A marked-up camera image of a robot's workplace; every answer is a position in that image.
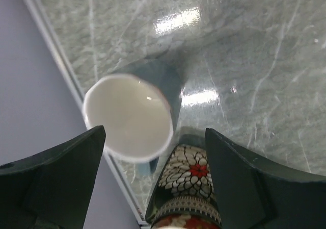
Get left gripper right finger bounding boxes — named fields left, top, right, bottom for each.
left=205, top=129, right=325, bottom=228

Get green mug cream inside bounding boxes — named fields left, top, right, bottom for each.
left=82, top=59, right=183, bottom=175

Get cream bowl brown stripes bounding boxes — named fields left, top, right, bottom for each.
left=151, top=214, right=221, bottom=229

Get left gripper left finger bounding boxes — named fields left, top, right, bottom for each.
left=1, top=126, right=106, bottom=228

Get black floral square plate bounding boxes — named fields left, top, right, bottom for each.
left=145, top=144, right=222, bottom=228

